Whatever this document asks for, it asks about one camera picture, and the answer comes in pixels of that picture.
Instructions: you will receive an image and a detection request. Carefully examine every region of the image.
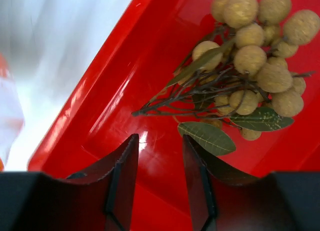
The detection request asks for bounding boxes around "brown toy longan bunch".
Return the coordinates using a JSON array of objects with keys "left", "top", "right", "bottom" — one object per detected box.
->
[{"left": 132, "top": 0, "right": 320, "bottom": 156}]

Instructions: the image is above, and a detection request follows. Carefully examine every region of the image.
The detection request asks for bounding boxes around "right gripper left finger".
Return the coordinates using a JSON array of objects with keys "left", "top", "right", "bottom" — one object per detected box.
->
[{"left": 0, "top": 134, "right": 139, "bottom": 231}]

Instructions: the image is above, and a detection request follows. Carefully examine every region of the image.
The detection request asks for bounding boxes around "red plastic tray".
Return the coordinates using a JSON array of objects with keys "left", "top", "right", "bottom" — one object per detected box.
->
[{"left": 28, "top": 0, "right": 320, "bottom": 231}]

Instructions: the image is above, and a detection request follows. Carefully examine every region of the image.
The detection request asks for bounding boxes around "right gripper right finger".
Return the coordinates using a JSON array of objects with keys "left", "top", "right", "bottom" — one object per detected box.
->
[{"left": 182, "top": 135, "right": 320, "bottom": 231}]

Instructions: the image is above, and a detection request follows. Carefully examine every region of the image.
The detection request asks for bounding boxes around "clear orange zip top bag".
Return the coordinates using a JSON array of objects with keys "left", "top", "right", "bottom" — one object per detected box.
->
[{"left": 0, "top": 55, "right": 25, "bottom": 171}]

